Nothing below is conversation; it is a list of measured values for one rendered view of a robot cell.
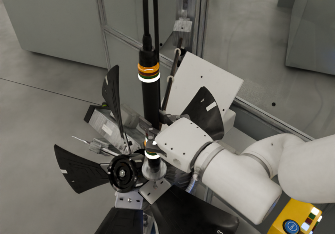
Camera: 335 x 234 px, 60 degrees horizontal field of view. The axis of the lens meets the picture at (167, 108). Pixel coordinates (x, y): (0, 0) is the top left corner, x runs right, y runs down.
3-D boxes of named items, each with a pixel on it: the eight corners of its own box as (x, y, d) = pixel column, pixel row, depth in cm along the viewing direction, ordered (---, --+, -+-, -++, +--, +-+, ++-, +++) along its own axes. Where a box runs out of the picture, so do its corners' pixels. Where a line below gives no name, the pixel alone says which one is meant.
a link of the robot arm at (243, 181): (232, 139, 60) (204, 164, 54) (292, 178, 53) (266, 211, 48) (225, 164, 65) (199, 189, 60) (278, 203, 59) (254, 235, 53)
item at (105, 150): (135, 165, 106) (74, 138, 125) (136, 159, 106) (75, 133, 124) (131, 166, 104) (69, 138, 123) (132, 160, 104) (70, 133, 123)
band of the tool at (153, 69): (141, 70, 62) (140, 58, 60) (161, 71, 61) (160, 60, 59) (136, 82, 59) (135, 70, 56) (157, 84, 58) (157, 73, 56)
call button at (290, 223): (288, 219, 95) (289, 217, 94) (299, 228, 93) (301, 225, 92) (281, 228, 93) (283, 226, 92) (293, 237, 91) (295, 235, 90)
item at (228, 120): (209, 112, 160) (211, 97, 153) (234, 127, 152) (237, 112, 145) (189, 128, 152) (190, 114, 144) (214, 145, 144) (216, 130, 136)
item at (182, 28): (175, 35, 128) (176, 17, 123) (191, 36, 128) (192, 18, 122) (172, 47, 121) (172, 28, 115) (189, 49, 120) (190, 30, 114)
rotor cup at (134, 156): (122, 174, 105) (96, 178, 94) (140, 140, 102) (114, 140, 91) (150, 200, 97) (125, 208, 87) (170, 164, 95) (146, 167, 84)
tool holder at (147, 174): (146, 153, 87) (144, 131, 81) (169, 156, 87) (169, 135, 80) (139, 179, 81) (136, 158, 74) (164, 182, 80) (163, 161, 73)
